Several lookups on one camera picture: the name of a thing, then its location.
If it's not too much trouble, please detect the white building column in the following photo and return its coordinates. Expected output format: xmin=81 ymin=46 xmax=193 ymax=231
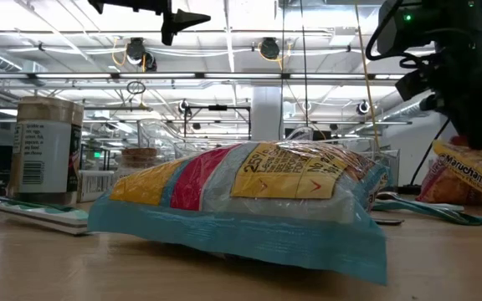
xmin=251 ymin=85 xmax=285 ymax=142

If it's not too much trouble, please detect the long ceiling light rail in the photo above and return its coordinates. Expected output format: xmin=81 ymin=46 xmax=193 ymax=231
xmin=0 ymin=71 xmax=409 ymax=81

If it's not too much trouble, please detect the long silver ventilation duct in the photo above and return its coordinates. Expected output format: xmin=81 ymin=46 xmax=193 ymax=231
xmin=381 ymin=98 xmax=437 ymax=123

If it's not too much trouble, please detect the plain silver spoon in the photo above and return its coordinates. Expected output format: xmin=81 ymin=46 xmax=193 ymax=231
xmin=376 ymin=191 xmax=466 ymax=212

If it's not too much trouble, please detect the yellow power cable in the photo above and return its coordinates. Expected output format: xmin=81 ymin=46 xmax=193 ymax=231
xmin=352 ymin=0 xmax=382 ymax=151

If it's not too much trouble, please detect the thin black hanging cable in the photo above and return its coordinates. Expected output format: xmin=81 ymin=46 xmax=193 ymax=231
xmin=299 ymin=0 xmax=310 ymax=129

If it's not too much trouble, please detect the blue-edged Maruchan ramen pack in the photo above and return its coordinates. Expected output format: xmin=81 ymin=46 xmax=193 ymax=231
xmin=86 ymin=140 xmax=391 ymax=287

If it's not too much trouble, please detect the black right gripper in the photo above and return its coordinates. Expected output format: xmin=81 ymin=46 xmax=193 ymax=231
xmin=394 ymin=39 xmax=482 ymax=151

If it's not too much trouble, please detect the black metal frame stand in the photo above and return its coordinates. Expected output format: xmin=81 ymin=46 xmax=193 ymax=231
xmin=183 ymin=104 xmax=253 ymax=141

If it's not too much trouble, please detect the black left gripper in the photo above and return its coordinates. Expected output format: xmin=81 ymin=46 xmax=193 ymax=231
xmin=88 ymin=0 xmax=212 ymax=47

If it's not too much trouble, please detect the tan-lid white-label jar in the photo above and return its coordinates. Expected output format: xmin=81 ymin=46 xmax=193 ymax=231
xmin=7 ymin=95 xmax=85 ymax=206

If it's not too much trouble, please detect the grey-lid barcode spice bottle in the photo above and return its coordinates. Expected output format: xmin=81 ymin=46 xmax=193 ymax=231
xmin=76 ymin=169 xmax=119 ymax=204

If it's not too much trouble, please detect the clear plastic bin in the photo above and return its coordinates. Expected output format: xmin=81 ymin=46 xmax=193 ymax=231
xmin=136 ymin=118 xmax=253 ymax=168
xmin=285 ymin=125 xmax=402 ymax=189

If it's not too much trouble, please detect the silver spoon teal handle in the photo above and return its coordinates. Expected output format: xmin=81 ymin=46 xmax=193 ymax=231
xmin=0 ymin=186 xmax=90 ymax=236

